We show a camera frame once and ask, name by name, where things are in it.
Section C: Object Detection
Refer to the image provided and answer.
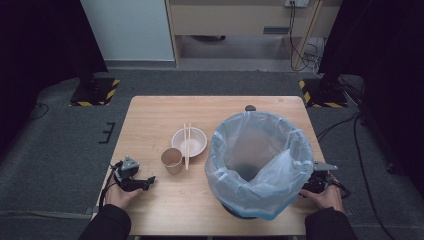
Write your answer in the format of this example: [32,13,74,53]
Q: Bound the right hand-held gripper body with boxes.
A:
[301,161,339,195]

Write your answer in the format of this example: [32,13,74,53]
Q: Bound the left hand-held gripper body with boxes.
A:
[111,155,141,193]

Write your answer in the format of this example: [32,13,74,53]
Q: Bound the wooden chopstick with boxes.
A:
[182,123,190,171]
[186,123,193,169]

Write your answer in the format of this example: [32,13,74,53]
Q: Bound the person's right hand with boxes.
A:
[299,183,346,214]

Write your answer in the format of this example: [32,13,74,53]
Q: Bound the person's left hand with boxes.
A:
[104,182,144,211]

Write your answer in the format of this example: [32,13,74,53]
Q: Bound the brown paper cup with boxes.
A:
[160,147,184,176]

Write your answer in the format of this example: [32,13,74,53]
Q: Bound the white disposable bowl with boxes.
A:
[170,126,208,158]

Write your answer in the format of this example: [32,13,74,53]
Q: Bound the black stand base striped tape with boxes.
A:
[69,77,121,108]
[298,78,349,109]

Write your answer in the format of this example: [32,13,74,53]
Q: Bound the black curtain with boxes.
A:
[318,0,424,188]
[0,0,109,158]

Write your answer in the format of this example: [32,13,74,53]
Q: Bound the white power outlet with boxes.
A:
[284,0,310,9]

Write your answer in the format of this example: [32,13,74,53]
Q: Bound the beige office desk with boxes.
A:
[165,0,343,68]

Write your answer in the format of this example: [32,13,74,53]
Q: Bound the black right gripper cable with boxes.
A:
[328,171,353,200]

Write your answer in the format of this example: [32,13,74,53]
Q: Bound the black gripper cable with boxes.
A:
[328,171,353,200]
[98,161,124,208]

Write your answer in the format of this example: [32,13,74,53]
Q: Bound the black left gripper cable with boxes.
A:
[98,161,124,208]

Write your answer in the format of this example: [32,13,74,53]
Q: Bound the long black floor cable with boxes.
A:
[315,112,398,240]

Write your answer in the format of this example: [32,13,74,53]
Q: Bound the black looped floor cable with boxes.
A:
[27,102,51,122]

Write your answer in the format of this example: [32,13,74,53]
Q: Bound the bundle of floor cables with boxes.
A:
[299,38,327,75]

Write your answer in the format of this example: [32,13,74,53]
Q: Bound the black power cable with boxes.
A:
[288,1,313,72]

